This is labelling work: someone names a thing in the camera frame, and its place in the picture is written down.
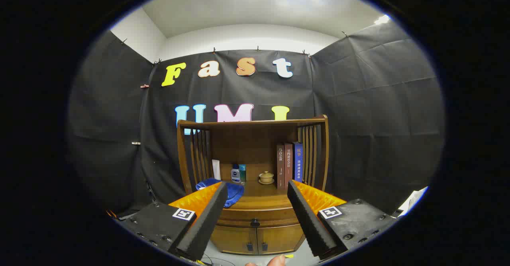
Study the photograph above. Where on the white bottle with blue cap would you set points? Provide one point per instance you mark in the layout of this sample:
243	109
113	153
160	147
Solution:
235	176

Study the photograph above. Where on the beige lidded teacup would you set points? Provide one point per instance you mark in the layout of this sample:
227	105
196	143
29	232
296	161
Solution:
266	177

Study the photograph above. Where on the folded blue towel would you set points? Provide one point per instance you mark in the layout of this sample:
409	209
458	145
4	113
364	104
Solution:
235	192

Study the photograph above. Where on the teal bottle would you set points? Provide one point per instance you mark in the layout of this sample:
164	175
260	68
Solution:
243	172

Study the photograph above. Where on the white tube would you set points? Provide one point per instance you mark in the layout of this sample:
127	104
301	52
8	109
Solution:
216	169

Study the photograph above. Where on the brown wooden drawer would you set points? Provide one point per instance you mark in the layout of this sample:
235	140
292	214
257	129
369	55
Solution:
271	218

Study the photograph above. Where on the black backdrop cloth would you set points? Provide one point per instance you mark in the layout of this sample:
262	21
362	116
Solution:
378	118

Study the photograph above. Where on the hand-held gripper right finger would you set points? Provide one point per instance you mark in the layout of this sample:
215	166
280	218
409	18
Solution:
308	222

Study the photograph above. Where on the blue book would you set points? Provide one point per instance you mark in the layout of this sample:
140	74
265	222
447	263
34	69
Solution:
298	162

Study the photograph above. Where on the reddish brown book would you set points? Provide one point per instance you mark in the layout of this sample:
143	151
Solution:
288	162

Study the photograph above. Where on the wooden cabinet door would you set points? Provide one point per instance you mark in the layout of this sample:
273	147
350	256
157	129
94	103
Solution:
279	238
233	240

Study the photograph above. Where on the dark brown book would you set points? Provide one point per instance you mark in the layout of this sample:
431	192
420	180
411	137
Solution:
281	166

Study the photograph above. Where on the wooden countertop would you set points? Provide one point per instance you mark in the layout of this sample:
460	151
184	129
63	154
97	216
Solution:
263	196

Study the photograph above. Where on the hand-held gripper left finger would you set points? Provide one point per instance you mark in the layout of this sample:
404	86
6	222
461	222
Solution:
207	222

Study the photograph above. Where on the brown wooden cabinet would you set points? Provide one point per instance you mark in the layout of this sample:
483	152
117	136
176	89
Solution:
255	138

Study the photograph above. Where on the white sheet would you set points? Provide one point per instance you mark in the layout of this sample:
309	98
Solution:
412	202

